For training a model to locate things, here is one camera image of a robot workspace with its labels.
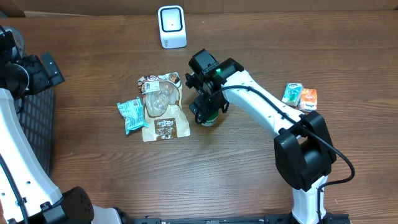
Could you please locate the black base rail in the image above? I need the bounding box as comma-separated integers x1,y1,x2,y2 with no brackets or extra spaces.
118,213,352,224

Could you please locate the orange Kleenex tissue pack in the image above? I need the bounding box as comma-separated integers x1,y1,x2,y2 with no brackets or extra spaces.
297,88,318,112

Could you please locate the green lid jar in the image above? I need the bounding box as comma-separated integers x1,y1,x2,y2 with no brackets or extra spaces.
201,113,218,126

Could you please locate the clear snack bag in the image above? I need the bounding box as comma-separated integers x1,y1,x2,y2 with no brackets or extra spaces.
137,72,190,142

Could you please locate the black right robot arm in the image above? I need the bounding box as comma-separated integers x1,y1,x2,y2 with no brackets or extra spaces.
185,49,336,223

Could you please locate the teal snack packet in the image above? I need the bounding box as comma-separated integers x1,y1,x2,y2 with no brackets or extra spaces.
117,97,149,135

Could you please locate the grey plastic basket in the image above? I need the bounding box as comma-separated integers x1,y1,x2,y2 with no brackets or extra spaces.
12,26,56,177

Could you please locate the teal Kleenex tissue pack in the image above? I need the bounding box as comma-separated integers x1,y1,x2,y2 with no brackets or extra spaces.
282,83,303,107

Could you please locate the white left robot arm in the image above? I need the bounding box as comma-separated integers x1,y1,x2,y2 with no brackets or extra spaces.
1,28,128,224

